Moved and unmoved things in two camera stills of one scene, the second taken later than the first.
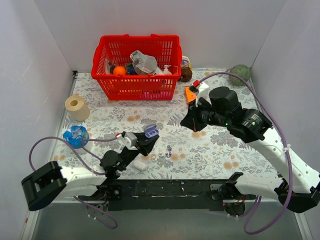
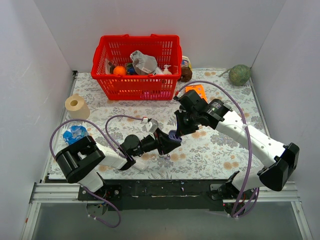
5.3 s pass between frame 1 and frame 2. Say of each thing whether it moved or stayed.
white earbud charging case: stayed
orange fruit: stayed
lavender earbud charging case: moved
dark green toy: stayed
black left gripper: moved
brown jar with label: stayed
